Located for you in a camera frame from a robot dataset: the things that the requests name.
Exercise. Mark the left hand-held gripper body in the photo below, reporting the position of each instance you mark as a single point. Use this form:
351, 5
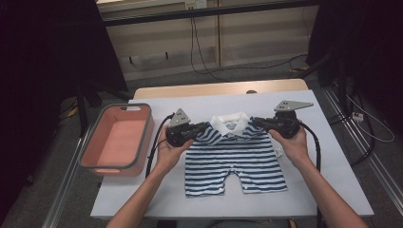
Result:
179, 133

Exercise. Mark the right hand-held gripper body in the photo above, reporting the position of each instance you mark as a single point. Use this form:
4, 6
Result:
286, 123

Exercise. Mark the blue white striped baby romper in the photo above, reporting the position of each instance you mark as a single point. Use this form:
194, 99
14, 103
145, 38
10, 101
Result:
234, 164

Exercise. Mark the pink basket with grey rim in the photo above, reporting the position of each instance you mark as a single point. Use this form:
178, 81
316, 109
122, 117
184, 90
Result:
117, 142

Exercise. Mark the person's left hand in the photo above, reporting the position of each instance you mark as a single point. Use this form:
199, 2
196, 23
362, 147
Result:
168, 156

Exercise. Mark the person's right hand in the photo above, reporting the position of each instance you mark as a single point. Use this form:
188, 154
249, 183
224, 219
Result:
296, 150

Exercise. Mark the small dark round knob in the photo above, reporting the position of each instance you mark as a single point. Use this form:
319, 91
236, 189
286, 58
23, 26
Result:
251, 91

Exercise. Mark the black metal stand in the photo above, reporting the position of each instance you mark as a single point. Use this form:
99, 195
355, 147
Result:
341, 88

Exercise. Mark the white power adapter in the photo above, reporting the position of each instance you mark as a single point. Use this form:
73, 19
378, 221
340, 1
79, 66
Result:
358, 117

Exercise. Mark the beige wooden cabinet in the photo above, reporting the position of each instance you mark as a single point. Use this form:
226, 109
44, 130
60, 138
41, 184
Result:
253, 38

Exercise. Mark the black tripod stand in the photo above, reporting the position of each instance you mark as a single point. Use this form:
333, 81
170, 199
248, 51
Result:
82, 110

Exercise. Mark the black horizontal metal bar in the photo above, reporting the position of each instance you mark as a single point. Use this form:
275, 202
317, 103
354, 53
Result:
206, 12

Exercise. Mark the black curtain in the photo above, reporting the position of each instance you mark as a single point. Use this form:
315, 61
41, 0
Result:
374, 47
47, 63

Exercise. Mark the aluminium floor rail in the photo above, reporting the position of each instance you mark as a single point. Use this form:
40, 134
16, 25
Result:
61, 190
364, 148

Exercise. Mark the white wall socket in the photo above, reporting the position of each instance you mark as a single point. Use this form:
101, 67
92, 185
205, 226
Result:
196, 3

